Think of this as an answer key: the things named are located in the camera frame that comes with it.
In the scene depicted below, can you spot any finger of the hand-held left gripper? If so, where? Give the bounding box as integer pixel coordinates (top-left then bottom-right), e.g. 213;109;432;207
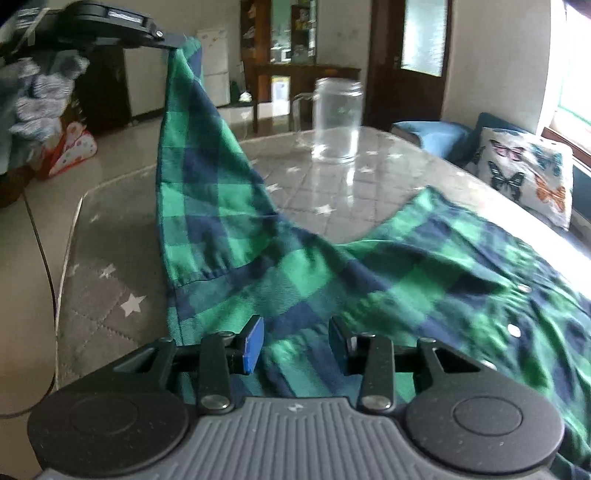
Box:
150;28;188;49

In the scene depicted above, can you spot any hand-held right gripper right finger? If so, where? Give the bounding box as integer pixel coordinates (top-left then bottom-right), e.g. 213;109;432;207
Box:
329;316;497;414

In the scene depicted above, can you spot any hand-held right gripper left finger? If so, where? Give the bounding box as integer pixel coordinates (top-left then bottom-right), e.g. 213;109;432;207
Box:
113;316;266;415

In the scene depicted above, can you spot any green plaid shirt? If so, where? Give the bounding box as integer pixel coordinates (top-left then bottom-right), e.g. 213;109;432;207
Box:
156;37;591;480

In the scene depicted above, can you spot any white fridge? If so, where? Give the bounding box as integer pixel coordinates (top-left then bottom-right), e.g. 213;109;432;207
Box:
196;28;232;109

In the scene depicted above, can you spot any dark low cabinet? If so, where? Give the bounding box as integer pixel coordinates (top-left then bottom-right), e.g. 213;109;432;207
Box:
76;44;169;137

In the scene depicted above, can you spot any dark wooden shelf cabinet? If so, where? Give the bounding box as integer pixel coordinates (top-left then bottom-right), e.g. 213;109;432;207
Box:
240;0;319;65

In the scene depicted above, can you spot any white yellow carton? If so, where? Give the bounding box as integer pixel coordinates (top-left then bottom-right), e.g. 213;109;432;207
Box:
271;75;293;101

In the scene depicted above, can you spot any heart dotted bag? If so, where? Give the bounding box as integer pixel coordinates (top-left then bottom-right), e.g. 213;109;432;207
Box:
46;121;99;177

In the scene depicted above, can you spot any dark wooden console table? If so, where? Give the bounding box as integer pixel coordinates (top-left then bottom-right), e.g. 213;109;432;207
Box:
242;62;362;134

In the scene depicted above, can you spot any clear glass mug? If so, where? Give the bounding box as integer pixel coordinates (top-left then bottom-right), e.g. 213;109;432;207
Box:
291;78;365;164

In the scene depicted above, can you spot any dark wooden door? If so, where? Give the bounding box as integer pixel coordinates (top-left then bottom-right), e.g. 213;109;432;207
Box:
365;0;455;132

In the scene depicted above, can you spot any blue sofa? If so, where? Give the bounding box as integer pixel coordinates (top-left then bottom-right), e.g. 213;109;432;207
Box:
392;112;591;241

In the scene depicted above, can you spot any butterfly print pillow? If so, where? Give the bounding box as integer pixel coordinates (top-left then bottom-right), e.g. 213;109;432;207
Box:
466;127;574;232

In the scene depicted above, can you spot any black cable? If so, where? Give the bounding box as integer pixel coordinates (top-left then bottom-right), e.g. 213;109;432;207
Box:
0;194;63;418

